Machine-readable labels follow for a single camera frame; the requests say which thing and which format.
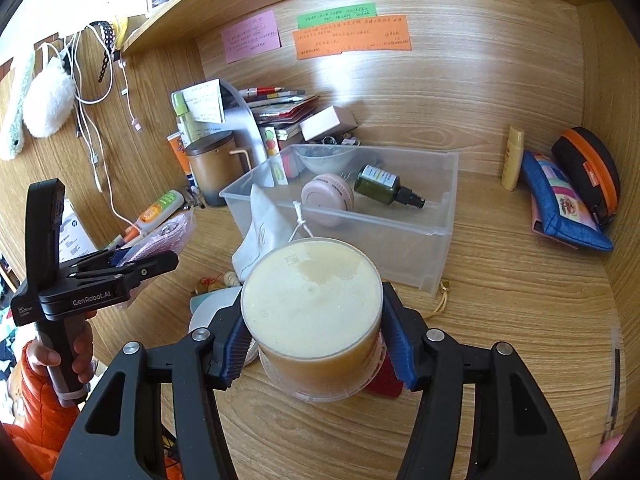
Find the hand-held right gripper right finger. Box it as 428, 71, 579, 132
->
382, 282, 583, 480

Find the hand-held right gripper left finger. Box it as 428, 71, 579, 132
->
52, 305, 251, 480

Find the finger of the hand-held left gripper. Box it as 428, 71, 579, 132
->
70, 251, 180, 291
60, 249, 130, 275

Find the red velvet pouch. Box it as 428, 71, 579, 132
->
362, 375, 406, 402

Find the clear round plastic container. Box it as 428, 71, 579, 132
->
240, 239, 388, 403

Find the clear plastic storage box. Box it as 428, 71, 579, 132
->
219, 144, 460, 297

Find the white drawstring pouch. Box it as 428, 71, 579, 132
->
232, 183, 317, 283

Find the person's left forearm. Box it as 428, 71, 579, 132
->
0, 340, 96, 480

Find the wooden desktop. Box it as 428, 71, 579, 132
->
90, 167, 628, 480

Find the person's left hand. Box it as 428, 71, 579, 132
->
25, 310, 96, 387

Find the white printed paper box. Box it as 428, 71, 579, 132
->
59, 197, 97, 262

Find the pink mesh pouch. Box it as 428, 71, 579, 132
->
122, 210, 196, 267

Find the pale blue round case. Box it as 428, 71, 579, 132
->
189, 287, 261, 367

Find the silver metal tool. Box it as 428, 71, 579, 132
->
185, 185, 209, 211

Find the orange and white tube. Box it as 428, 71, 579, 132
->
167, 132, 193, 182

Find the brown mug with lid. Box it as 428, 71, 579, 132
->
185, 130, 251, 207

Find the pale green chenille cloth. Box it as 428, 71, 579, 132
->
0, 47, 37, 161

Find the white fluffy duster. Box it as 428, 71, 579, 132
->
22, 57, 77, 138

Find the green capped white bottle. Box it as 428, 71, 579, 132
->
171, 91, 195, 143

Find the fruit sticker sheet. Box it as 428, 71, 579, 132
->
260, 125, 282, 184

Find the white handwritten paper sheet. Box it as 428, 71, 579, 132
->
181, 79, 225, 125

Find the dark green spray bottle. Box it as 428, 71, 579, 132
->
354, 164, 427, 209

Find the pink round jar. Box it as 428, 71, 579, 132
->
301, 172, 357, 217

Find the black beaded band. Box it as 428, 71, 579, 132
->
87, 20, 119, 99

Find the stack of booklets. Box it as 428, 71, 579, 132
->
239, 87, 321, 142

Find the white bowl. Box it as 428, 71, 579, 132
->
297, 145, 359, 174

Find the clear pen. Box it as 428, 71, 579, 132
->
602, 327, 626, 442

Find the pile of small trinkets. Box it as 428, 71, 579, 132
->
320, 131, 362, 149

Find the yellow sunscreen bottle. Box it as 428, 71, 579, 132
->
501, 126, 526, 192

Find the blue fabric pouch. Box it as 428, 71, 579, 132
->
520, 151, 614, 252

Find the white cardboard box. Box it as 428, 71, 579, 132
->
299, 105, 359, 142

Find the pink paper note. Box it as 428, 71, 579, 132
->
221, 10, 282, 64

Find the black case with orange zip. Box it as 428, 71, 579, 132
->
551, 126, 621, 229

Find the orange paper note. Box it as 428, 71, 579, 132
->
292, 15, 412, 61

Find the green paper note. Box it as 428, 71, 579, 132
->
296, 3, 378, 29

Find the orange knotted cord charm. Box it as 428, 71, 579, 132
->
191, 271, 242, 297

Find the yellow cord with gold bell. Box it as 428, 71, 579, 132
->
425, 281, 452, 319

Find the white charging cable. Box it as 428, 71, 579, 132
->
45, 30, 138, 231

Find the white earphone cable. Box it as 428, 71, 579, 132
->
119, 52, 142, 132

